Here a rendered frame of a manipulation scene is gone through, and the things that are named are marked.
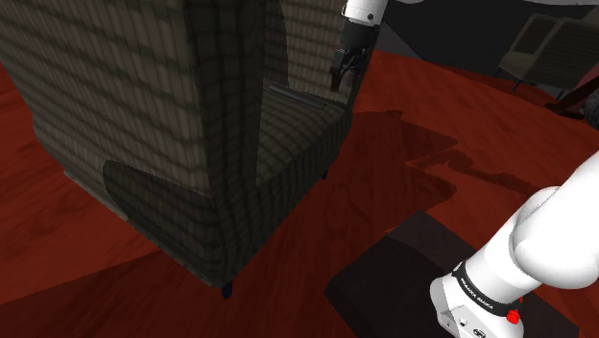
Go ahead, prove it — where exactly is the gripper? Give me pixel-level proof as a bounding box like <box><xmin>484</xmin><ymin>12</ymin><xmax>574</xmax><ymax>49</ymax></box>
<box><xmin>328</xmin><ymin>19</ymin><xmax>379</xmax><ymax>93</ymax></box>

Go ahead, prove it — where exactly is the dark grey flat bar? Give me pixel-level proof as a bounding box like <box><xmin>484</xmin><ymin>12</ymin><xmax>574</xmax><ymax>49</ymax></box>
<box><xmin>268</xmin><ymin>84</ymin><xmax>329</xmax><ymax>110</ymax></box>

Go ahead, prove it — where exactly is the plaid fabric armchair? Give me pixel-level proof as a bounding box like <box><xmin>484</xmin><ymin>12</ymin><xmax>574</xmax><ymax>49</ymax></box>
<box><xmin>0</xmin><ymin>0</ymin><xmax>375</xmax><ymax>301</ymax></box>

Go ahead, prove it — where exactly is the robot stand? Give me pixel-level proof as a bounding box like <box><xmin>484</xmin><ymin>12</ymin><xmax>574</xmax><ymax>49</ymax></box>
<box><xmin>323</xmin><ymin>209</ymin><xmax>583</xmax><ymax>338</ymax></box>

